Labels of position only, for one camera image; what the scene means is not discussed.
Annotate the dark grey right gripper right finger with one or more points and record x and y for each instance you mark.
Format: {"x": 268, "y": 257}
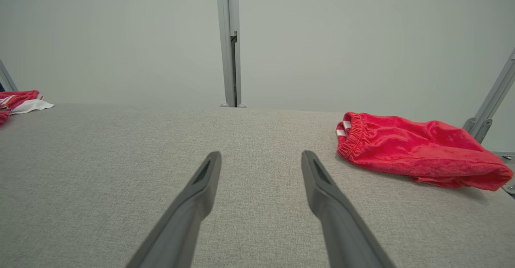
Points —
{"x": 342, "y": 227}

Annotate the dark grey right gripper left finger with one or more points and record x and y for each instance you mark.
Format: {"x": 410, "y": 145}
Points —
{"x": 181, "y": 223}

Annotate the red and white t-shirt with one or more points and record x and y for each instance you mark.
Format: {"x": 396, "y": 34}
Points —
{"x": 20, "y": 101}

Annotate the red shorts with white stripes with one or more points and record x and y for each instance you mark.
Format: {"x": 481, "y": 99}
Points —
{"x": 414, "y": 147}

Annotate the grey diagonal metal strut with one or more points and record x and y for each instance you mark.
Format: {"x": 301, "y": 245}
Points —
{"x": 491, "y": 99}
{"x": 8, "y": 79}

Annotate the grey metal foot bracket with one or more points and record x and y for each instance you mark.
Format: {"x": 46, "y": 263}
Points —
{"x": 510, "y": 189}

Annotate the grey vertical partition post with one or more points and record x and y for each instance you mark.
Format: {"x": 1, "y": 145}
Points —
{"x": 230, "y": 38}

